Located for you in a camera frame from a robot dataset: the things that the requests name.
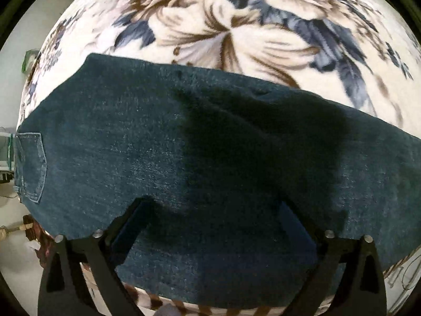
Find dark blue denim jeans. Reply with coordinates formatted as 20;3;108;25
14;54;420;309

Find floral bed blanket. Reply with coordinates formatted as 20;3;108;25
16;0;421;316

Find green white storage rack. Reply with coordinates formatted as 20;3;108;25
0;127;15;184

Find red patterned cloth on floor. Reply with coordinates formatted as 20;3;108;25
23;215;54;268

